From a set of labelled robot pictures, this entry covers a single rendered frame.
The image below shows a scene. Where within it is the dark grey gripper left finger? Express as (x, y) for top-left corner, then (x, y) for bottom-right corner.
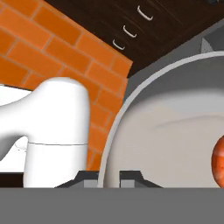
(54, 170), (100, 189)

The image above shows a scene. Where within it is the white round bowl grey rim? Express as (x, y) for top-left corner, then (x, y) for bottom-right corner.
(96, 51), (224, 189)

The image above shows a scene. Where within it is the orange-red round food item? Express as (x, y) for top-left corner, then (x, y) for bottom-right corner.
(211, 136), (224, 188)

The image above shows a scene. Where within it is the dark wood drawer cabinet run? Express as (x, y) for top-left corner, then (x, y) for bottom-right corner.
(43, 0), (224, 79)

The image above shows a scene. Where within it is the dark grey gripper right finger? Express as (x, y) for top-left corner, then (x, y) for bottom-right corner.
(119, 170), (163, 189)

